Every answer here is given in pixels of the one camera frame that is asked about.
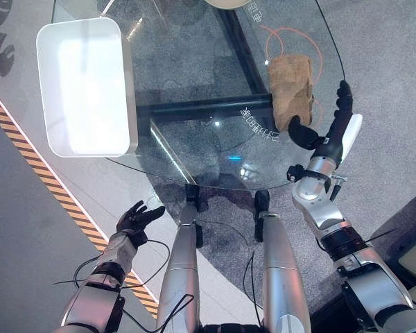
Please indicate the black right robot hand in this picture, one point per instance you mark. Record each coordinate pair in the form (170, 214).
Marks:
(339, 129)

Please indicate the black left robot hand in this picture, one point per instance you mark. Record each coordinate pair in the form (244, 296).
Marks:
(136, 222)

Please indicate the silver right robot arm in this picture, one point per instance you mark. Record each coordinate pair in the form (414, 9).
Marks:
(346, 256)

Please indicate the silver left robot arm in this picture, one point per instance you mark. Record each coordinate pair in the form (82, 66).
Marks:
(97, 288)

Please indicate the brown folded cloth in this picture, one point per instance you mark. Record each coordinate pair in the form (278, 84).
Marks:
(292, 91)

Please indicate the white rectangular basket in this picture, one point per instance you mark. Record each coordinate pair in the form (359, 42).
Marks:
(85, 86)

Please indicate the black left robot foot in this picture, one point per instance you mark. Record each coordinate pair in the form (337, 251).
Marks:
(193, 199)

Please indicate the black robot foot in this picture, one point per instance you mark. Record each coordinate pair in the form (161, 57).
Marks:
(193, 199)
(261, 204)

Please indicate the silver left robot leg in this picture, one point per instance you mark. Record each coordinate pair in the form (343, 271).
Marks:
(178, 277)

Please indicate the silver robot leg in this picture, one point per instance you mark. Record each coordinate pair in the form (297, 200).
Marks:
(178, 277)
(281, 274)

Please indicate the yellow black hazard tape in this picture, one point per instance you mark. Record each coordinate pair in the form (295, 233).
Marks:
(55, 187)

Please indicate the black right robot foot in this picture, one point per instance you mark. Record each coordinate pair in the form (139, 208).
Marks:
(261, 204)

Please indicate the silver right robot leg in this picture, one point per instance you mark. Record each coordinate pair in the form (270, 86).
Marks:
(281, 274)

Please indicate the beige round object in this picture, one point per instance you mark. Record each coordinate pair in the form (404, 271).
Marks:
(229, 3)

